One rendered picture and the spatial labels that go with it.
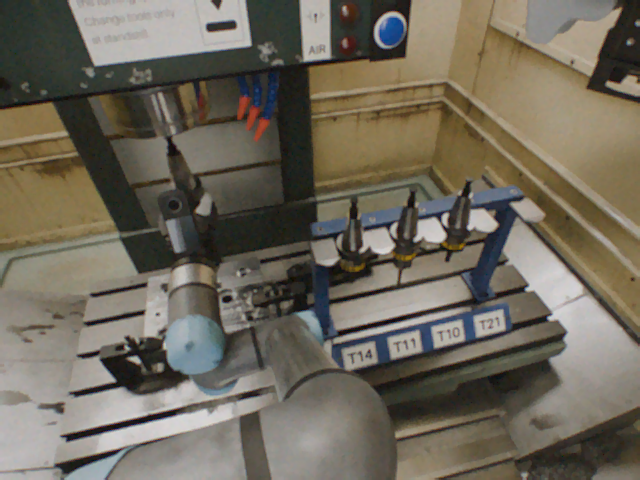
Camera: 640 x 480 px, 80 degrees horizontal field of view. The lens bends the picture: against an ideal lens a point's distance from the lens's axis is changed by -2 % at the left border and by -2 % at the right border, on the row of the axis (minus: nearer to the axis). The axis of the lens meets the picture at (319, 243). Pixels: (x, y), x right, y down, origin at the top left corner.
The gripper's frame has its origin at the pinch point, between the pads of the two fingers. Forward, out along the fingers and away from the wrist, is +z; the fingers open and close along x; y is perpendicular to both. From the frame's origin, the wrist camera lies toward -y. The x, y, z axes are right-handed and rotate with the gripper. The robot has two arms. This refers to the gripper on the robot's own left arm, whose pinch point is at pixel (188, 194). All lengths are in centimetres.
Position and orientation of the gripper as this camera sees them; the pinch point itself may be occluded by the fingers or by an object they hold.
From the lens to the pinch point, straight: 80.2
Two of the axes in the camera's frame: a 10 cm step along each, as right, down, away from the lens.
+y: 0.3, 7.1, 7.0
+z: -2.5, -6.7, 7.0
